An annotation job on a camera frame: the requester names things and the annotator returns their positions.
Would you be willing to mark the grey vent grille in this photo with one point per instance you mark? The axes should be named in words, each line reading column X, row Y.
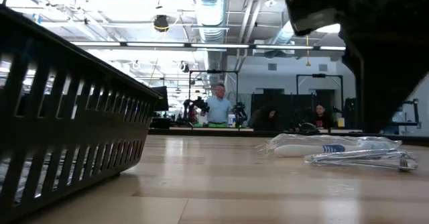
column 323, row 67
column 272, row 66

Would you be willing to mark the black table frame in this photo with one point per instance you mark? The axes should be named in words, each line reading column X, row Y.
column 218, row 132

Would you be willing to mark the silver spiral air duct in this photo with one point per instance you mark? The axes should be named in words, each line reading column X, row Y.
column 211, row 16
column 283, row 36

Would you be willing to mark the wooden workbench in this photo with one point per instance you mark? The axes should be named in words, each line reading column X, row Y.
column 201, row 129

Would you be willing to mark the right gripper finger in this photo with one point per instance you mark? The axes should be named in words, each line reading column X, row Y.
column 385, row 83

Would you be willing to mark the long linear light fixture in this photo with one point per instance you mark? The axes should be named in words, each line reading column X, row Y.
column 218, row 45

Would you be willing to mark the small black box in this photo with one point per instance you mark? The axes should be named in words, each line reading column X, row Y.
column 161, row 122

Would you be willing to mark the yellow cup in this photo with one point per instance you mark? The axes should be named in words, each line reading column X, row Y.
column 341, row 122

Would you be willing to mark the black slotted plastic basket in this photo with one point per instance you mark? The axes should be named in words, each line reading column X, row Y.
column 77, row 140

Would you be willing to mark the white blue-striped toothbrush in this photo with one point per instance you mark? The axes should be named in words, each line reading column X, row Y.
column 301, row 150

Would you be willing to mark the black angled monitor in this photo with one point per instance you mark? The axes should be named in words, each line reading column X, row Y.
column 161, row 100

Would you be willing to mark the white wipes tub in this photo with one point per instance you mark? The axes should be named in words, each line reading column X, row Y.
column 231, row 120

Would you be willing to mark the black partition panel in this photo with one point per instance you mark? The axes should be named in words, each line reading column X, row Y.
column 350, row 113
column 288, row 103

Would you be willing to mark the black station frame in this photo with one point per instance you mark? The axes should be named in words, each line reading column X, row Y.
column 213, row 71
column 318, row 75

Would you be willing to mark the small black robot arm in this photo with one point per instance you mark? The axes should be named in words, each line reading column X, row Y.
column 240, row 111
column 197, row 105

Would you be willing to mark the person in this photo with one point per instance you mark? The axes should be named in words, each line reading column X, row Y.
column 264, row 118
column 321, row 116
column 218, row 110

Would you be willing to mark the round white smoke detector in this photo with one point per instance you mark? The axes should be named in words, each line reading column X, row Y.
column 270, row 2

